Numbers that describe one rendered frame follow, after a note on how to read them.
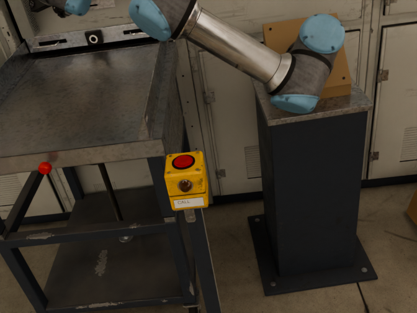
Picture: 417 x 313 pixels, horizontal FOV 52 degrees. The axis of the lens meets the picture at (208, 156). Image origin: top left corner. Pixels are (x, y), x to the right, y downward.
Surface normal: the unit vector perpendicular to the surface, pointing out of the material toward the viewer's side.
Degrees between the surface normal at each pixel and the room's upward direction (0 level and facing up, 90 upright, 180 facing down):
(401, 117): 90
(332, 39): 39
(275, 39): 45
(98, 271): 0
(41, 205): 90
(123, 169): 90
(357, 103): 0
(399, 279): 0
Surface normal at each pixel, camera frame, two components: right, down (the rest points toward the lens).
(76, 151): 0.01, 0.58
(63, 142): -0.13, -0.81
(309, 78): 0.31, -0.06
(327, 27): 0.01, -0.28
